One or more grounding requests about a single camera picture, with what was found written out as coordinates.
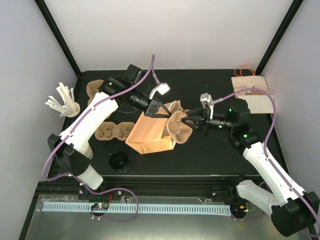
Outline brown pulp cup carrier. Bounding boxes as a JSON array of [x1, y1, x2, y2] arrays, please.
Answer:
[[165, 110, 193, 144], [94, 121, 135, 142]]

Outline brown paper takeout bag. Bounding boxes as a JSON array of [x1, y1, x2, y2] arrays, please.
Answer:
[[125, 100, 184, 155]]

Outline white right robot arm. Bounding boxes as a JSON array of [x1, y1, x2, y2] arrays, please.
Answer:
[[181, 98, 320, 237]]

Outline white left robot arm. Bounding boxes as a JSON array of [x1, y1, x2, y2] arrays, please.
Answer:
[[47, 64, 171, 200]]

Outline white paper coffee cup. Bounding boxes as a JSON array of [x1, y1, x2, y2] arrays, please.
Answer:
[[81, 142, 94, 160]]

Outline stack of black cup lids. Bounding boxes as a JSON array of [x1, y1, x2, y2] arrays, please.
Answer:
[[109, 151, 131, 174]]

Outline stack of pulp cup carriers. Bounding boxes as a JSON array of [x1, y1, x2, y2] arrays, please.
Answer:
[[86, 79, 104, 108]]

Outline cup of white wrapped stirrers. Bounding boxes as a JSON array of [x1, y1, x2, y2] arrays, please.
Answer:
[[44, 82, 81, 118]]

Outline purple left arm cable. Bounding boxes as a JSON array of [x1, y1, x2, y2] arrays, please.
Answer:
[[42, 54, 166, 223]]

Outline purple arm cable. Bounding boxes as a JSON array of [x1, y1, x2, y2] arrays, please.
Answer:
[[211, 89, 320, 238], [42, 54, 166, 223]]

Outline printed paper bag orange handles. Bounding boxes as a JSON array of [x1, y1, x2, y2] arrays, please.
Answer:
[[231, 63, 274, 114]]

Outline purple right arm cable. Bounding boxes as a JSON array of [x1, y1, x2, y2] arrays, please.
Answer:
[[211, 89, 320, 238]]

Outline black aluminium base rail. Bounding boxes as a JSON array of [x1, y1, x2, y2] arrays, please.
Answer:
[[35, 175, 245, 204]]

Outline light blue cable duct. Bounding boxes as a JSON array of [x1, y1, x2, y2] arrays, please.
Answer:
[[42, 202, 231, 217]]

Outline black right frame post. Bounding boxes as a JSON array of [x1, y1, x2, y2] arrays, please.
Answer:
[[255, 0, 304, 76]]

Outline black frame post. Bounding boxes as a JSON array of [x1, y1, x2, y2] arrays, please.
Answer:
[[34, 0, 82, 77], [255, 0, 304, 76]]

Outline black left frame post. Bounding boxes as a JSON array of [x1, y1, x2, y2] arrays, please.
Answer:
[[34, 0, 82, 77]]

